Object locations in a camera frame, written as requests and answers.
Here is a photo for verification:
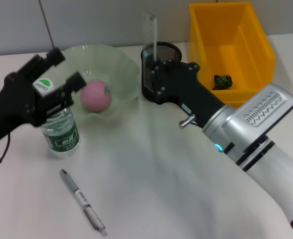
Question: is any pink toy peach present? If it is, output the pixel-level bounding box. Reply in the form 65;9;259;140
80;79;112;113

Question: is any clear water bottle green label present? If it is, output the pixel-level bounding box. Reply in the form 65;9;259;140
31;77;80;159

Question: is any black mesh pen holder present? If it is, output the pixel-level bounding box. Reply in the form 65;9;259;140
140;41;183;104

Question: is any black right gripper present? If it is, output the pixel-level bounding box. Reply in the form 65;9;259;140
151;61;226;129

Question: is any grey pen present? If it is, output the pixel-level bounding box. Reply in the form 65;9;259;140
59;168;108;237

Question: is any green glass fruit plate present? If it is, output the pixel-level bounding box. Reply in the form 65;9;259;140
38;44;141;122

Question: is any yellow plastic bin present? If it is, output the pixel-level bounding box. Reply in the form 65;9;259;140
189;1;277;109

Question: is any transparent plastic ruler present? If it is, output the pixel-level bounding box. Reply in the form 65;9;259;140
143;10;159;63

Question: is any green plastic wrapper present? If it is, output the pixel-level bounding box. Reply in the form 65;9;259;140
213;74;234;90

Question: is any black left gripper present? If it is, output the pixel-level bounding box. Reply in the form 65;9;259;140
0;47;88;150

